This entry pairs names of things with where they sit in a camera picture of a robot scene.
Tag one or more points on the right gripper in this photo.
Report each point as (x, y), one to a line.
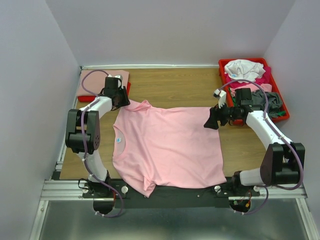
(215, 115)

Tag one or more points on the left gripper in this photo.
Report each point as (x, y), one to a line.
(126, 100)

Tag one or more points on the light pink t-shirt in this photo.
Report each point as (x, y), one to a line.
(166, 147)

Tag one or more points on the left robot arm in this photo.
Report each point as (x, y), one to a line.
(83, 134)

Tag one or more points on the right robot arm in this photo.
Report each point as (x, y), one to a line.
(283, 162)

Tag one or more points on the folded pink t-shirt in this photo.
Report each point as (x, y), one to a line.
(96, 81)

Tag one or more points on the white t-shirt in bin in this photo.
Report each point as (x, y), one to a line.
(242, 69)

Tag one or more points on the red plastic bin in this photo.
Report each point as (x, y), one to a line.
(270, 87)

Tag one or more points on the grey garment in bin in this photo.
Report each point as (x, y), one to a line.
(260, 93)

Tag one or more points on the magenta garment in bin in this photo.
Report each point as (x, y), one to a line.
(265, 79)

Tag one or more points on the green garment in bin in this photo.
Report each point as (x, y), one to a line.
(276, 108)

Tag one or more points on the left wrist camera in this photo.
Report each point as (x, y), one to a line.
(119, 78)

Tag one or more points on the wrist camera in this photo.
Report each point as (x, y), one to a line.
(119, 78)
(221, 96)

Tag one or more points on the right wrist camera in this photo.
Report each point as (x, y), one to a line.
(221, 96)

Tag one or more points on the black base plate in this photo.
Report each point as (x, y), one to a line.
(165, 197)

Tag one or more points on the aluminium frame rail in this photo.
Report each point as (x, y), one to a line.
(63, 214)

